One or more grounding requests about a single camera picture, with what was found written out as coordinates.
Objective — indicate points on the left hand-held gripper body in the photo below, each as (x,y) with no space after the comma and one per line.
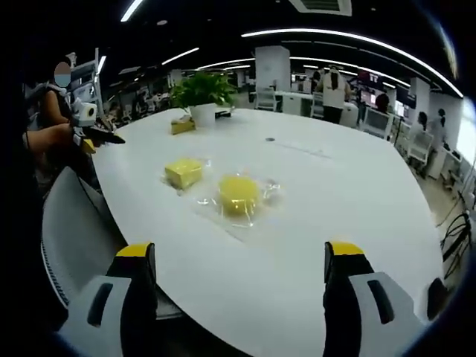
(86,113)

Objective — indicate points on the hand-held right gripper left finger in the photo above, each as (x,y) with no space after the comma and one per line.
(111,316)

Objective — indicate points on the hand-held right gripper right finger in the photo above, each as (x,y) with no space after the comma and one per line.
(357,316)

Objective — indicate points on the small yellow silicone block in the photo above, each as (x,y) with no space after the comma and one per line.
(89,146)

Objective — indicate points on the rectangular yellow silicone block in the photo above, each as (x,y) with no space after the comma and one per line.
(184,173)

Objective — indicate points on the round yellow silicone block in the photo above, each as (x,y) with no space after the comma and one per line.
(238,195)

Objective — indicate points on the black chair armrest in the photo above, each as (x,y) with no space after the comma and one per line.
(437,297)

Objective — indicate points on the grey office chair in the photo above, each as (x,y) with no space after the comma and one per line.
(74,230)

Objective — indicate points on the square yellow sponge in wrapper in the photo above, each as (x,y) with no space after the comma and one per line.
(206,163)

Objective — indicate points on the person's dark clothing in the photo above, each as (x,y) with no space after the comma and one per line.
(26,201)

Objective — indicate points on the green plant in white pot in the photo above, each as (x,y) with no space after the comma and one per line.
(202,93)

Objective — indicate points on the ceiling light strip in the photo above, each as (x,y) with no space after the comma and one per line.
(131,10)
(180,56)
(353,37)

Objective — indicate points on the small black object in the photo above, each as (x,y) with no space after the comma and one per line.
(223,113)

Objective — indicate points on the round yellow sponge in wrapper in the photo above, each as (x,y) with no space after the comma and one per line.
(273,193)

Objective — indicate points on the white mesh office chair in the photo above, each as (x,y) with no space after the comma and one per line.
(420,147)
(266,98)
(375,122)

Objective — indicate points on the ceiling air vent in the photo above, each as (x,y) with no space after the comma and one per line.
(323,5)

